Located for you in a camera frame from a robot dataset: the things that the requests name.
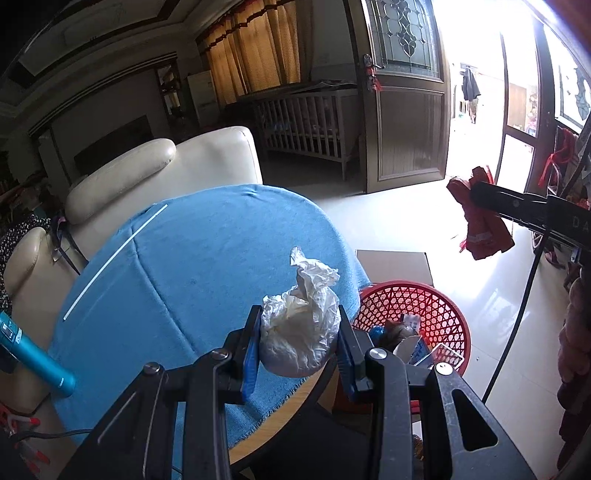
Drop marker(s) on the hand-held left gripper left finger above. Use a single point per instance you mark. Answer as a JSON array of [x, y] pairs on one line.
[[251, 360]]

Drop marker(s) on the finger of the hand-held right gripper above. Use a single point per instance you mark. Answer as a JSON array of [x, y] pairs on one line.
[[508, 203]]

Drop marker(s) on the blue carton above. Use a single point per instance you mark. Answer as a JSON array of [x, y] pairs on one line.
[[422, 353]]

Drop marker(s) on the glass door panel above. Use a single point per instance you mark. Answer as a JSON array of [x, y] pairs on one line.
[[521, 110]]

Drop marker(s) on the dark pink garment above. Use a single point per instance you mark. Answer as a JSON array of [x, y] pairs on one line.
[[575, 360]]

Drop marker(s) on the flat cardboard box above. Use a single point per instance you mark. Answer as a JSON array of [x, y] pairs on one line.
[[392, 267]]

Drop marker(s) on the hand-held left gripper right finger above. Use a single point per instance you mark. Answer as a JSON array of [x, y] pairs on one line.
[[346, 369]]

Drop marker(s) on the hanging dark clothes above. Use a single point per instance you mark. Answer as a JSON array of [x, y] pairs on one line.
[[471, 87]]

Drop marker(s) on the white plastic bag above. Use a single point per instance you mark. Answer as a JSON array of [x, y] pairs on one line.
[[300, 332]]

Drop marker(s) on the wooden display shelf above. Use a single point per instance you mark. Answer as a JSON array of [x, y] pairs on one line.
[[171, 87]]

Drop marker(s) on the beige curtains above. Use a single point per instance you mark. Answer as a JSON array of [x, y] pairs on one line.
[[258, 50]]

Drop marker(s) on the red hanging ornament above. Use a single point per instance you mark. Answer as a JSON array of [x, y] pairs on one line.
[[561, 157]]

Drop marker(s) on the cream leather sofa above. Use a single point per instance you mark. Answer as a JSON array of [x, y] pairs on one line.
[[138, 175]]

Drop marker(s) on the black television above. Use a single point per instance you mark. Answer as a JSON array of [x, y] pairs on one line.
[[115, 141]]

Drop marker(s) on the white carton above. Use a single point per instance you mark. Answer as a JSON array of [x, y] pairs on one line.
[[410, 321]]

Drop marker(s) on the grey-brown wad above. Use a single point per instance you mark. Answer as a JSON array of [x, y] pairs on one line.
[[395, 332]]

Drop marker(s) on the blue tablecloth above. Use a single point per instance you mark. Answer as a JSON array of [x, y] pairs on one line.
[[207, 258]]

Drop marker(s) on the dark patterned cloth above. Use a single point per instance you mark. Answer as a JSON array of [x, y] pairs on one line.
[[18, 235]]

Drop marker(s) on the teal metal bottle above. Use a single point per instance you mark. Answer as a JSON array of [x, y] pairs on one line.
[[37, 355]]

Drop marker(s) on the brown wooden door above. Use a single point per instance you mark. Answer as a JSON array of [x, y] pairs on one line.
[[406, 134]]

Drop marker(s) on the red plastic mesh basket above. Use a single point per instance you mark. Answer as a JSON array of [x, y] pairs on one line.
[[415, 300]]

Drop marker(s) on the white refrigerator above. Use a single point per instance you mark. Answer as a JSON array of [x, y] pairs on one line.
[[203, 97]]

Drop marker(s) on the wooden crib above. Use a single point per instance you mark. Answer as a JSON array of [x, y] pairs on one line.
[[304, 124]]

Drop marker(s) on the red-orange plastic wrapper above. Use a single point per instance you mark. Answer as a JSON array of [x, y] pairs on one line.
[[485, 235]]

